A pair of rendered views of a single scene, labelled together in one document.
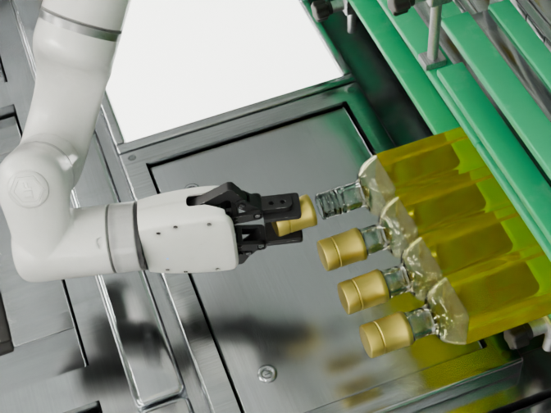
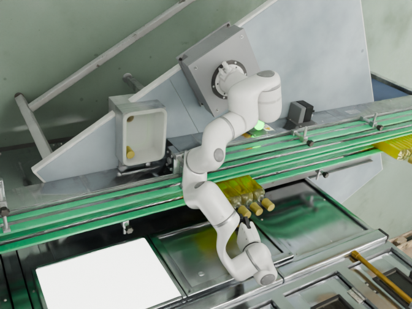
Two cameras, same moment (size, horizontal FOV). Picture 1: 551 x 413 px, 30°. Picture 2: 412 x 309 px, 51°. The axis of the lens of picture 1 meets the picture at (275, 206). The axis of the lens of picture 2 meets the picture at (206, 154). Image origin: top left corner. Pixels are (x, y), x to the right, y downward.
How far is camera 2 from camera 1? 1.67 m
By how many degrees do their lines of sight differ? 77
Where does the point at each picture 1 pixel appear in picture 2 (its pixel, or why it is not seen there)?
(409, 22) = (165, 190)
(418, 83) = (171, 203)
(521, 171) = (225, 171)
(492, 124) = (210, 175)
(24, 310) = not seen: outside the picture
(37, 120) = (229, 262)
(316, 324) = not seen: hidden behind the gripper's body
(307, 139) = (174, 246)
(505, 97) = not seen: hidden behind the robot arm
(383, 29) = (146, 210)
